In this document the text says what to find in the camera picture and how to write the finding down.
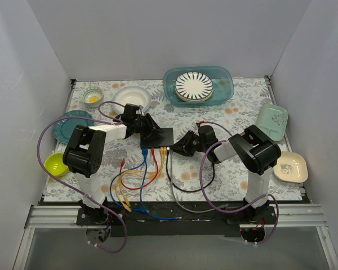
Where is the black power cable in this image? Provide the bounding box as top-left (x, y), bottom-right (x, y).
top-left (165, 146), bottom-right (216, 194)

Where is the black network switch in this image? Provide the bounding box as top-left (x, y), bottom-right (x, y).
top-left (140, 128), bottom-right (174, 149)

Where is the blue ethernet cable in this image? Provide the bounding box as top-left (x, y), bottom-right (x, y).
top-left (109, 147), bottom-right (150, 214)
top-left (139, 148), bottom-right (184, 221)

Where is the red ethernet cable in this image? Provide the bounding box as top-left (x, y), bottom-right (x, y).
top-left (119, 147), bottom-right (164, 190)

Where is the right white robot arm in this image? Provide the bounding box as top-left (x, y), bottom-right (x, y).
top-left (169, 123), bottom-right (281, 224)

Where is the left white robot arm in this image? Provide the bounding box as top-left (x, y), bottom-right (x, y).
top-left (63, 103), bottom-right (164, 225)

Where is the floral table mat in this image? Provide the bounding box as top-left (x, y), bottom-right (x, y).
top-left (43, 78), bottom-right (304, 202)

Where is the white deep plate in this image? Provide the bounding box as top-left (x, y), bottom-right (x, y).
top-left (112, 87), bottom-right (152, 114)

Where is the small patterned bowl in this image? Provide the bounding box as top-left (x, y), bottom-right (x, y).
top-left (80, 85), bottom-right (104, 108)

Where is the striped blue white plate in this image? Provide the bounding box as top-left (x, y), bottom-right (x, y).
top-left (175, 71), bottom-right (214, 102)

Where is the teal plastic container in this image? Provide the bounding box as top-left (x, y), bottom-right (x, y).
top-left (163, 66), bottom-right (234, 107)

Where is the mint green square tray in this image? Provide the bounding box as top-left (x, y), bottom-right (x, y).
top-left (256, 103), bottom-right (289, 141)

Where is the teal scalloped plate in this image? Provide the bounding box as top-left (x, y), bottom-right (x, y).
top-left (53, 110), bottom-right (94, 144)

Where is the cream square dish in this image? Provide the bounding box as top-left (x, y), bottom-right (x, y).
top-left (273, 152), bottom-right (308, 183)

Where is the lime green bowl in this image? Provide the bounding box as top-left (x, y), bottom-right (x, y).
top-left (45, 152), bottom-right (69, 177)

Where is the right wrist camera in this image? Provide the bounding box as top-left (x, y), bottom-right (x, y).
top-left (196, 121), bottom-right (207, 133)

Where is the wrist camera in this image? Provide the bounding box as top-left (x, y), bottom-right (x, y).
top-left (196, 121), bottom-right (207, 133)
top-left (133, 105), bottom-right (144, 115)

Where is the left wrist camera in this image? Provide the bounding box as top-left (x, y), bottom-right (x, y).
top-left (133, 105), bottom-right (144, 115)

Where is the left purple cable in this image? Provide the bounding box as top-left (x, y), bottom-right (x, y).
top-left (37, 100), bottom-right (128, 254)

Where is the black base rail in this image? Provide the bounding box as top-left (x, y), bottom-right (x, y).
top-left (75, 201), bottom-right (277, 239)

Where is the aluminium frame rail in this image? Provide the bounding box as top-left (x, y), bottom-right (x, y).
top-left (13, 204), bottom-right (338, 269)

